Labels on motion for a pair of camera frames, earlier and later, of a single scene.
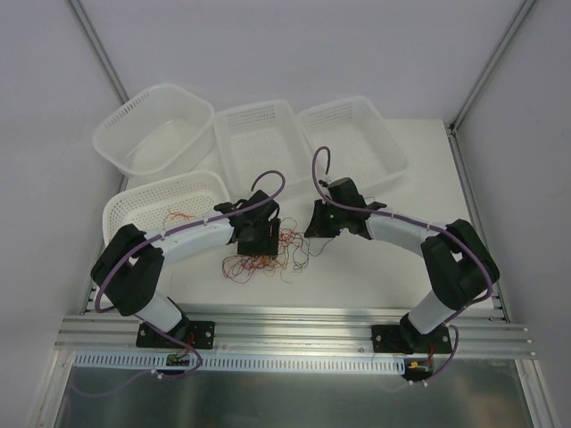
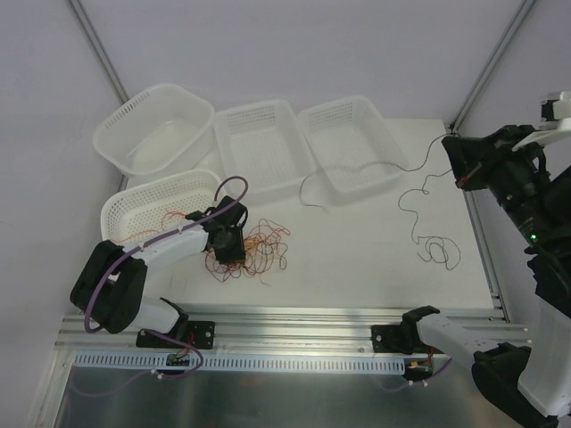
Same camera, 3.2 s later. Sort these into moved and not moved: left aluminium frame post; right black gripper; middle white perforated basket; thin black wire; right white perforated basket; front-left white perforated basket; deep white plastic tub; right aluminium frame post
Moved: right black gripper; thin black wire
Not moved: right white perforated basket; right aluminium frame post; front-left white perforated basket; deep white plastic tub; middle white perforated basket; left aluminium frame post
